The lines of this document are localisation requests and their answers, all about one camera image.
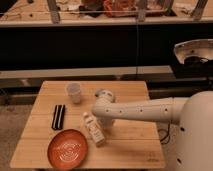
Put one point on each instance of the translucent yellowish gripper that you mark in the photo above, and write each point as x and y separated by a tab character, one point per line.
106	122

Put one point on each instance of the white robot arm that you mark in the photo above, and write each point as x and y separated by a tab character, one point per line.
193	115

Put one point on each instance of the white robot base shell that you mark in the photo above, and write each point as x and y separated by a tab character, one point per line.
201	48

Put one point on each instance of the white labelled bottle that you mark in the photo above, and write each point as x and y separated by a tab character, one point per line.
93	129

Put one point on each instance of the blue sponge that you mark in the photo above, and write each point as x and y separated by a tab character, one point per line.
97	93

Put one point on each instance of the orange ridged plate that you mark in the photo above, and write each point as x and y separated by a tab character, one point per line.
67	150

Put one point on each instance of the black striped eraser block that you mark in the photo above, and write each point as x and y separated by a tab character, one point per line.
58	117

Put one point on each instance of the orange object on shelf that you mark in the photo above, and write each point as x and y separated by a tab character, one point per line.
119	8

